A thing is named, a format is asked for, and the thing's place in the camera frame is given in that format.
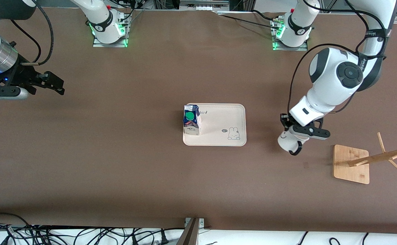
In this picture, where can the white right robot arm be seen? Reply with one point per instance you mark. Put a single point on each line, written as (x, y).
(100, 17)

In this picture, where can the grey metal post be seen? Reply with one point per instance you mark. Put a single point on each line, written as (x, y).
(190, 234)

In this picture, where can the milk carton with green cap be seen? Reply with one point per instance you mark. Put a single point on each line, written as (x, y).
(191, 122)

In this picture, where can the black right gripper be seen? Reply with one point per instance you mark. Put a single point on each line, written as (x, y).
(21, 75)

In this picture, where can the small metal bracket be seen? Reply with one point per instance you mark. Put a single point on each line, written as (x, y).
(202, 223)

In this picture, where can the cream rabbit print tray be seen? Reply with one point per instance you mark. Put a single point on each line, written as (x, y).
(222, 119)

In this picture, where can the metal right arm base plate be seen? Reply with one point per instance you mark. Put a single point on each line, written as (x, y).
(98, 44)

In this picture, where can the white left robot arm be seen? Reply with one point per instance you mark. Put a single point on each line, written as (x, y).
(331, 81)

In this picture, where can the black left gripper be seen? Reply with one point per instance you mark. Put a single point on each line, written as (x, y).
(284, 120)

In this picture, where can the white smiley face mug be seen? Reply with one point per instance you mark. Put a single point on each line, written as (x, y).
(287, 143)

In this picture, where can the grey power strip box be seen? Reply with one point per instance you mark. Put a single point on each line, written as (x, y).
(203, 5)

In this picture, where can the wooden mug stand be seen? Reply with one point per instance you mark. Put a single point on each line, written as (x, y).
(349, 170)

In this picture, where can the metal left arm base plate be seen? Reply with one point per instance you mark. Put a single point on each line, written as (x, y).
(304, 48)

